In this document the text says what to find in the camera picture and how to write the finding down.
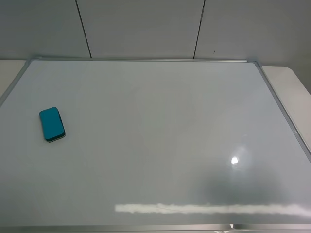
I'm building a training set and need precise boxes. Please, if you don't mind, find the white whiteboard with aluminium frame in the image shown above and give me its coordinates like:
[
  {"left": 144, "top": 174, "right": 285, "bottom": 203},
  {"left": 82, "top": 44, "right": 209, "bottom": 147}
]
[{"left": 0, "top": 58, "right": 311, "bottom": 233}]

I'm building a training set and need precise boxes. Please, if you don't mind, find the blue whiteboard eraser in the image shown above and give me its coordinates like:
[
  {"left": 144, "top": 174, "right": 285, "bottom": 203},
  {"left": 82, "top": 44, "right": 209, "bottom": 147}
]
[{"left": 39, "top": 107, "right": 66, "bottom": 143}]

